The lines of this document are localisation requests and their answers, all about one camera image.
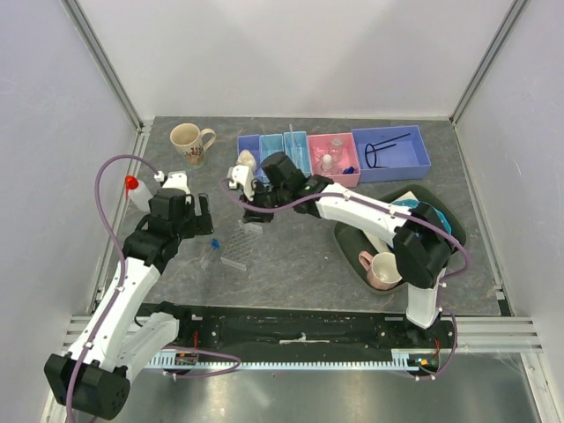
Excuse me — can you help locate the left light blue bin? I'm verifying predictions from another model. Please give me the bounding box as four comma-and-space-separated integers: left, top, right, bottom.
259, 134, 285, 164

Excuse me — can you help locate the glass dropper bottle white bulb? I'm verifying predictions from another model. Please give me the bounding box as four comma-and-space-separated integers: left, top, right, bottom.
315, 154, 339, 177

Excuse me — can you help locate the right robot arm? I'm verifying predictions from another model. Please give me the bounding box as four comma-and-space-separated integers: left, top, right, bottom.
228, 152, 462, 347

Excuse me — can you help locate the bag of white gloves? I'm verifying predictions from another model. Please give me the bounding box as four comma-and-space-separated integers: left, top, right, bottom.
236, 150, 257, 174

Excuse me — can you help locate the white square plate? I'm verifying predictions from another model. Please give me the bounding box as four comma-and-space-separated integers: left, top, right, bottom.
363, 190, 419, 253

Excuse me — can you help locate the pink bin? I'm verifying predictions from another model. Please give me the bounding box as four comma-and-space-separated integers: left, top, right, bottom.
308, 132, 360, 188

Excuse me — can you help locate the small glass stopper bottle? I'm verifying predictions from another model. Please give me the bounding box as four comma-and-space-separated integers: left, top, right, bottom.
329, 137, 344, 163

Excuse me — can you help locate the small purple bin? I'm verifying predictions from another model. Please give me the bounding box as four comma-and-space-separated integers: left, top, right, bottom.
237, 135, 266, 184

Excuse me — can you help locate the dark green tray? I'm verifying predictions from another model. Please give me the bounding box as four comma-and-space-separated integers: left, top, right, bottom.
333, 183, 467, 295

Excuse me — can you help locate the black metal ring stand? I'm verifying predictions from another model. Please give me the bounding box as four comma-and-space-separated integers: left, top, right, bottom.
364, 133, 411, 169

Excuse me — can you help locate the red cap wash bottle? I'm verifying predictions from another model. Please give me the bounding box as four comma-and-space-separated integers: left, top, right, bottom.
124, 174, 152, 213

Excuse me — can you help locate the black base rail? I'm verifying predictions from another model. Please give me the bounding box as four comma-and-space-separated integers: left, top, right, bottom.
136, 301, 455, 365

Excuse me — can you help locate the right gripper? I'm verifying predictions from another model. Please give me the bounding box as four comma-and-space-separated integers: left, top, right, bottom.
239, 180, 289, 224

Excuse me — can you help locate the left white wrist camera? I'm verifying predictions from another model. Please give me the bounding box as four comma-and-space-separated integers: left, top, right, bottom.
153, 171, 190, 194

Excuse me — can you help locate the right light blue bin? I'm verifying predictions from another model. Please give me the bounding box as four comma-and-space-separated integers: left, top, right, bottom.
283, 131, 312, 176

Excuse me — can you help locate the clear test tube rack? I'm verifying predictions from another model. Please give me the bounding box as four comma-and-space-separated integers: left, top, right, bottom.
220, 220, 263, 271

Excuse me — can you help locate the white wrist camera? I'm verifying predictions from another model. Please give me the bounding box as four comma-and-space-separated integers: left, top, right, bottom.
227, 165, 255, 201
153, 171, 190, 194

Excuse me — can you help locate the light blue bin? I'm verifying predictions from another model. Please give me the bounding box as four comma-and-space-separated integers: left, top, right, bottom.
259, 134, 285, 164
283, 131, 312, 176

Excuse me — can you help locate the large purple bin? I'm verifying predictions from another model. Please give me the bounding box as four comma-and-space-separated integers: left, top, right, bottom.
352, 125, 431, 183

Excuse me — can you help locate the blue dotted plate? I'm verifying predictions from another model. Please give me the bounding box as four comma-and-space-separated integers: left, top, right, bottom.
392, 198, 452, 234

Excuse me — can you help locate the pink mug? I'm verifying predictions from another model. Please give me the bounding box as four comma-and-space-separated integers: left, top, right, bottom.
358, 251, 402, 291

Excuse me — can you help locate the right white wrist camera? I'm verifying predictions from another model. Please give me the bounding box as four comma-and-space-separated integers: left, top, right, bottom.
227, 165, 255, 201

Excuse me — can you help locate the beige patterned mug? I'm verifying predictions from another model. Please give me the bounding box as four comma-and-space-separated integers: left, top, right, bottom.
169, 123, 217, 168

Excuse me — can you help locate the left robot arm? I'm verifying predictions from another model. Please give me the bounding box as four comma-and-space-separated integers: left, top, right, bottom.
44, 188, 213, 420

